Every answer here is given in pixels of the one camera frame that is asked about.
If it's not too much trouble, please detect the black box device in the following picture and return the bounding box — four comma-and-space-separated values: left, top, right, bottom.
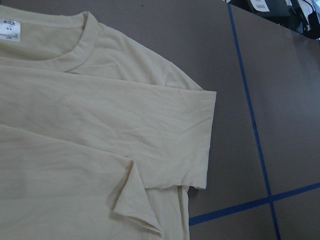
227, 0, 320, 40

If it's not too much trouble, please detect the beige long-sleeve printed shirt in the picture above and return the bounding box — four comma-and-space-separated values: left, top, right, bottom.
0, 6, 216, 240

